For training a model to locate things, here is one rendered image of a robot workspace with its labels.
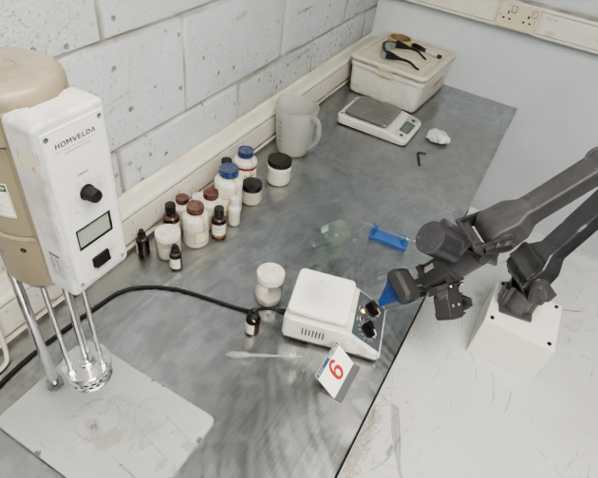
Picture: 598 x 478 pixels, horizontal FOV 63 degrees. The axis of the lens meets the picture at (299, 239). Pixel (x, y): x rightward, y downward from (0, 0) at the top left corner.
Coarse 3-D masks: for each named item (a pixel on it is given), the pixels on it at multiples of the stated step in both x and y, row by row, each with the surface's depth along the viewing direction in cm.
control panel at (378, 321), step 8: (360, 296) 102; (360, 304) 101; (360, 312) 99; (360, 320) 98; (368, 320) 100; (376, 320) 101; (352, 328) 95; (360, 328) 97; (376, 328) 100; (360, 336) 95; (376, 336) 98; (368, 344) 96; (376, 344) 97
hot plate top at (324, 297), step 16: (304, 272) 102; (320, 272) 102; (304, 288) 99; (320, 288) 99; (336, 288) 100; (352, 288) 100; (304, 304) 95; (320, 304) 96; (336, 304) 96; (320, 320) 94; (336, 320) 94
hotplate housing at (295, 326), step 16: (288, 304) 98; (352, 304) 100; (288, 320) 96; (304, 320) 95; (352, 320) 97; (288, 336) 99; (304, 336) 98; (320, 336) 96; (336, 336) 95; (352, 336) 95; (352, 352) 97; (368, 352) 96
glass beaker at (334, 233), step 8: (328, 224) 119; (336, 224) 119; (344, 224) 120; (312, 232) 120; (320, 232) 122; (328, 232) 117; (336, 232) 118; (344, 232) 119; (312, 240) 121; (320, 240) 122; (328, 240) 116; (336, 240) 118; (344, 240) 120; (320, 248) 120; (328, 248) 118
